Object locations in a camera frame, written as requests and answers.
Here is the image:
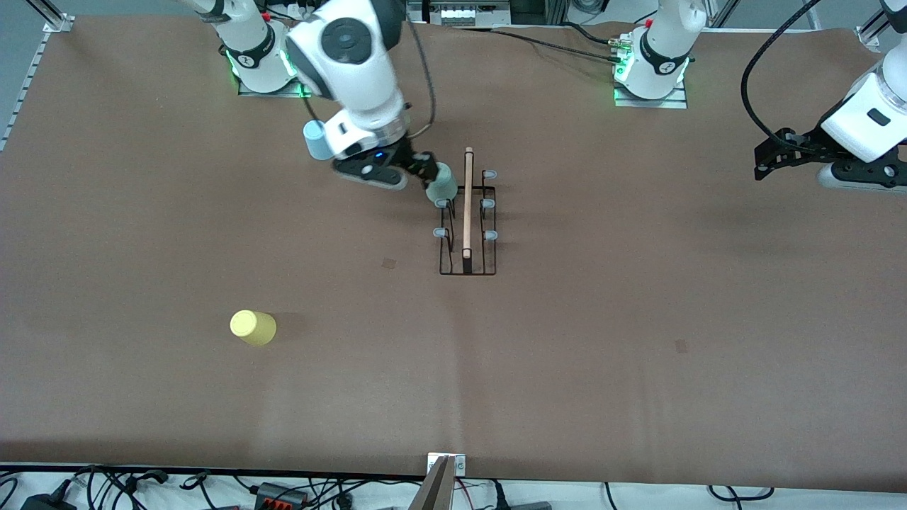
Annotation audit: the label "pale green plastic cup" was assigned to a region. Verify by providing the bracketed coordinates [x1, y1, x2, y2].
[425, 162, 460, 208]

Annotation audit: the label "black wire cup holder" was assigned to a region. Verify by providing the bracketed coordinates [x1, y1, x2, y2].
[432, 147, 498, 276]

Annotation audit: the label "yellow plastic cup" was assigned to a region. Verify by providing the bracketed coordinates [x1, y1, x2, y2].
[230, 310, 278, 347]

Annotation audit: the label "light blue plastic cup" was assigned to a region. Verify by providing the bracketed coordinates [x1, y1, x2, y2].
[303, 120, 334, 162]

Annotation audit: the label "grey control box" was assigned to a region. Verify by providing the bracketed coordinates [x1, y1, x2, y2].
[407, 0, 512, 27]

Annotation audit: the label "brown table mat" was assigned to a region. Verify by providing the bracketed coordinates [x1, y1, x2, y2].
[0, 16, 907, 493]

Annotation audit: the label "black connector box orange levers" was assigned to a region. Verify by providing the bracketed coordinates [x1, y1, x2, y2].
[255, 482, 310, 509]

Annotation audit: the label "aluminium corner profile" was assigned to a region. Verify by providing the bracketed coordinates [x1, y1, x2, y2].
[25, 0, 75, 33]

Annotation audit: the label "black power adapter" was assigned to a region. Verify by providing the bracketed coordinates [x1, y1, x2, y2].
[21, 492, 79, 510]

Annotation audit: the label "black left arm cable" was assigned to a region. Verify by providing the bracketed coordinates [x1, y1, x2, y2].
[740, 0, 824, 154]

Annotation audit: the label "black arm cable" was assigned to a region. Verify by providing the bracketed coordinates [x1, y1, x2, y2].
[740, 0, 824, 154]
[402, 16, 437, 140]

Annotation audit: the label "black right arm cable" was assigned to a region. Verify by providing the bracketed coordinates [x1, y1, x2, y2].
[402, 16, 437, 140]

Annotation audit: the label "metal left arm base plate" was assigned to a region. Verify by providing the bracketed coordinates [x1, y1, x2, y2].
[614, 78, 689, 110]

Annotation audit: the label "black braided base cable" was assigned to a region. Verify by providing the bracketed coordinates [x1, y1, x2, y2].
[453, 23, 630, 66]

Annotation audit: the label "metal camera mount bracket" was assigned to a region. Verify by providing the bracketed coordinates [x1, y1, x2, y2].
[407, 453, 467, 510]

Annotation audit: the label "black cable loop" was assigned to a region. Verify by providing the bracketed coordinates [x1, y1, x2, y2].
[709, 485, 775, 502]

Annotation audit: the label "perforated aluminium side rail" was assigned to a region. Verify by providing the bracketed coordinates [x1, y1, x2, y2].
[0, 32, 55, 153]

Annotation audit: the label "black cable clamp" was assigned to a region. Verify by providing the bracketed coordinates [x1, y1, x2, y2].
[123, 468, 169, 491]

